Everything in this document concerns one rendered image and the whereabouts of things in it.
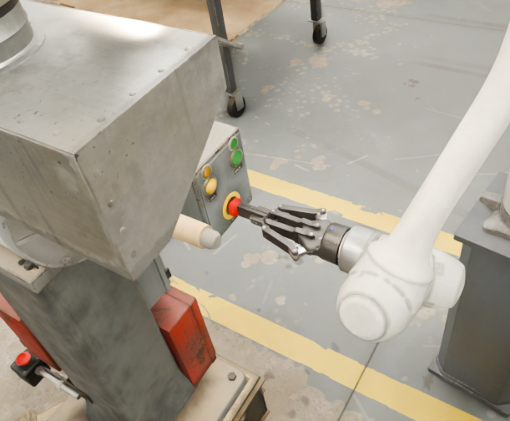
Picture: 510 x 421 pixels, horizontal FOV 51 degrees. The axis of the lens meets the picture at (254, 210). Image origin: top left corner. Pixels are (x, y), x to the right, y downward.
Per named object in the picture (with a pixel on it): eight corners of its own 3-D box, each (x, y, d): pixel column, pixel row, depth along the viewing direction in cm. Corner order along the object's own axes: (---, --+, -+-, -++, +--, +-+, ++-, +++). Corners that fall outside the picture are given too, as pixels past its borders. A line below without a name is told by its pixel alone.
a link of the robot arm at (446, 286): (391, 223, 98) (366, 240, 88) (477, 251, 91) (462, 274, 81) (377, 275, 102) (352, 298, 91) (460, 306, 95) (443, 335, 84)
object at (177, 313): (133, 352, 166) (92, 281, 140) (158, 322, 173) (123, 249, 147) (195, 388, 154) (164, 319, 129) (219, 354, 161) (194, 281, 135)
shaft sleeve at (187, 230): (114, 185, 76) (109, 206, 77) (98, 185, 74) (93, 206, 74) (215, 225, 68) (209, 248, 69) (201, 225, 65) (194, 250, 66)
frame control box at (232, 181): (121, 246, 122) (80, 160, 104) (178, 187, 134) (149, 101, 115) (206, 285, 111) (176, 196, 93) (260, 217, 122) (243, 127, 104)
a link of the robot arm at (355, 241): (383, 255, 102) (355, 245, 104) (386, 223, 95) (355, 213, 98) (364, 291, 97) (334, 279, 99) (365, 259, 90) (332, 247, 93)
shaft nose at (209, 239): (213, 228, 68) (208, 246, 68) (202, 228, 66) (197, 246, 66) (225, 233, 67) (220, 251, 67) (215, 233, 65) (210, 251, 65)
